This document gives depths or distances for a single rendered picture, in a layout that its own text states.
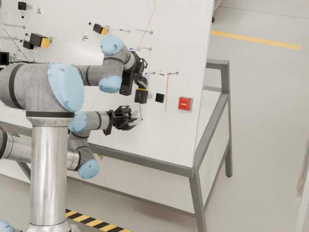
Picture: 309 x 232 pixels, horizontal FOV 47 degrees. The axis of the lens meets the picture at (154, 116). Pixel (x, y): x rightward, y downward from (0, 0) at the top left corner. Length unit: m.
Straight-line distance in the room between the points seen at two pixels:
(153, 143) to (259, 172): 1.19
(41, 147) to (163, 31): 0.89
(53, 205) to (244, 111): 2.36
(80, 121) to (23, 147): 0.25
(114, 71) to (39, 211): 0.55
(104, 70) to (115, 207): 1.53
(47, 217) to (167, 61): 0.91
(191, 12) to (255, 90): 1.82
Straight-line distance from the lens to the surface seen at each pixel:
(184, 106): 1.51
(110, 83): 1.21
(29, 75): 0.88
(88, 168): 1.29
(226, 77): 1.94
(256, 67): 3.51
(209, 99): 1.99
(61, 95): 0.83
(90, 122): 1.35
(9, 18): 2.12
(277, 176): 2.64
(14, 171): 2.82
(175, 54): 1.55
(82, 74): 1.26
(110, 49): 1.24
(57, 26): 1.89
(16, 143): 1.19
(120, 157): 1.75
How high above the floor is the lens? 2.13
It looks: 43 degrees down
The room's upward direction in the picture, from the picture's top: 13 degrees counter-clockwise
